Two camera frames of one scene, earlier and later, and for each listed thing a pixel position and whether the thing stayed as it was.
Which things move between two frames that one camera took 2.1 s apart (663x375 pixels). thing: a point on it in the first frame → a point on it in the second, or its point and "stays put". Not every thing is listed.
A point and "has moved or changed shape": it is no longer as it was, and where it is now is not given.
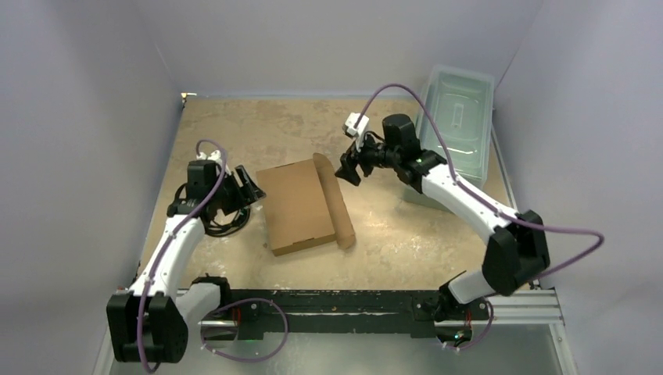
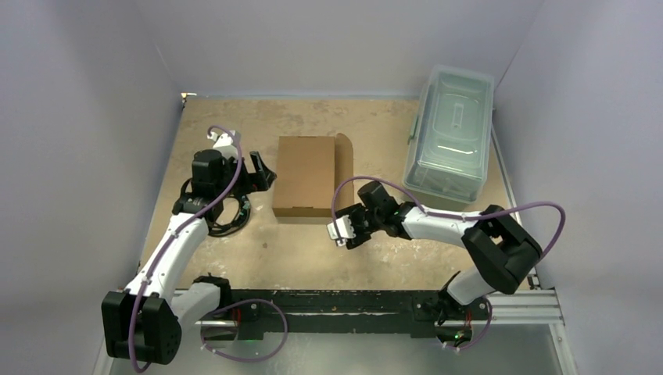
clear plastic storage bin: (463, 98) stays put
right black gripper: (357, 160) → (355, 225)
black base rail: (345, 313) stays put
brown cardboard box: (304, 205) has moved or changed shape
